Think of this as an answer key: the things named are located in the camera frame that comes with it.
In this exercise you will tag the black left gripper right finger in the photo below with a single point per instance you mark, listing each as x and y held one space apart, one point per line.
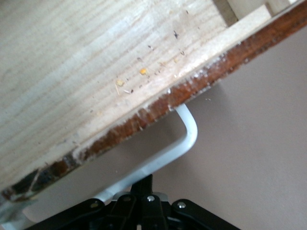
156 210

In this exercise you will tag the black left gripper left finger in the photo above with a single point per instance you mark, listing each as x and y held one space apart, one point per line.
124 210

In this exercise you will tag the light wood drawer brown front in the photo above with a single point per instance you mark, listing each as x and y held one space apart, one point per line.
96 60

